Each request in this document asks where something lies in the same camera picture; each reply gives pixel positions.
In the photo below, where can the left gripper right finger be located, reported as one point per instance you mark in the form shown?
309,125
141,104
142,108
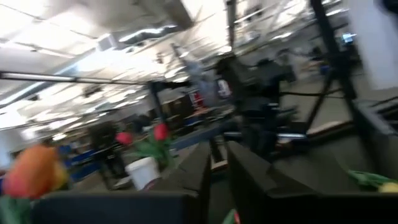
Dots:
280,208

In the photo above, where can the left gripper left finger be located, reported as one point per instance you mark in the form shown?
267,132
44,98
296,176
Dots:
124,208

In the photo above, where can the blue glass vase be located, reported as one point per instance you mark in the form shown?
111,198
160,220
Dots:
143,172

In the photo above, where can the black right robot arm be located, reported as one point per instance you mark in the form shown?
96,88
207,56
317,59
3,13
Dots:
258,109

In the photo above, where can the black diagonal frame strut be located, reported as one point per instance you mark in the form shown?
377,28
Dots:
329,62

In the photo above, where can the yellow artificial tulip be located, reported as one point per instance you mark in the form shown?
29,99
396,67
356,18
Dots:
387,187

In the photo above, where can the red artificial tulip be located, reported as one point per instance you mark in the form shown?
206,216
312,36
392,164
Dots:
160,131
124,138

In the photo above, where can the black table mat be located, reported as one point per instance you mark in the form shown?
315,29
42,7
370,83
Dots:
311,171

